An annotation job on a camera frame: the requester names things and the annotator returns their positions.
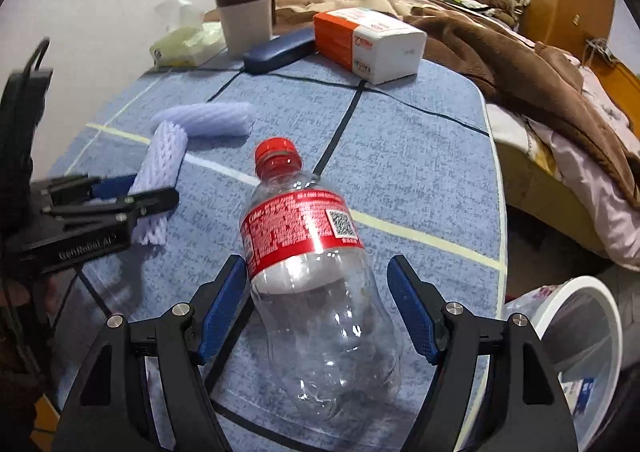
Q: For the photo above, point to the lavender foam net sleeve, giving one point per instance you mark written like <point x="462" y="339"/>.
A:
<point x="160" y="157"/>
<point x="210" y="118"/>

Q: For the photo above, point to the bed mattress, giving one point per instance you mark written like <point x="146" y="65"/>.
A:
<point x="535" y="192"/>

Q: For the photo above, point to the dark blue glasses case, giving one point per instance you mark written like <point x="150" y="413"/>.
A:
<point x="277" y="52"/>

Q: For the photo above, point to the brown white lidded container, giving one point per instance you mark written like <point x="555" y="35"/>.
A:
<point x="247" y="17"/>

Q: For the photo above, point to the brown fleece blanket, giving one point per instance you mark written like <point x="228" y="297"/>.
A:
<point x="500" y="62"/>

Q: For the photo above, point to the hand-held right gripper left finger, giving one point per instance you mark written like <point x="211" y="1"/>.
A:
<point x="225" y="317"/>

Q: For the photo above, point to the wooden bed headboard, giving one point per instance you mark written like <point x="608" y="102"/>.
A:
<point x="617" y="72"/>

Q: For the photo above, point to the pale pink duvet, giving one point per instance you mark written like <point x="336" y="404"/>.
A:
<point x="600" y="182"/>

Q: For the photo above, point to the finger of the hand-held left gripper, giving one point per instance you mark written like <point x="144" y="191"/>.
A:
<point x="112" y="187"/>
<point x="150" y="201"/>

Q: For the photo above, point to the blue checked tablecloth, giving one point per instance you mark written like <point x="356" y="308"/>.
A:
<point x="400" y="157"/>

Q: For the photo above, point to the orange white tissue box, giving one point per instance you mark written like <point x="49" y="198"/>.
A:
<point x="370" y="40"/>

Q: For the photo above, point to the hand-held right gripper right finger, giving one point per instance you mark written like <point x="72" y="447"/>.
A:
<point x="407" y="312"/>

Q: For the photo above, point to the white round waste bin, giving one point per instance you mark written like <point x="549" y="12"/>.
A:
<point x="614" y="332"/>

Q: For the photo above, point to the pale green tissue pack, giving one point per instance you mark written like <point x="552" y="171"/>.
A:
<point x="187" y="45"/>

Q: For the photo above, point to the blue white packet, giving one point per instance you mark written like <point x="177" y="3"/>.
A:
<point x="577" y="396"/>

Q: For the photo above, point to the clear plastic bottle red label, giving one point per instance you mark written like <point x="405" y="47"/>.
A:
<point x="300" y="232"/>

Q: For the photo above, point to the clear plastic bin liner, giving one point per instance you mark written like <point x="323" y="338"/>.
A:
<point x="575" y="332"/>

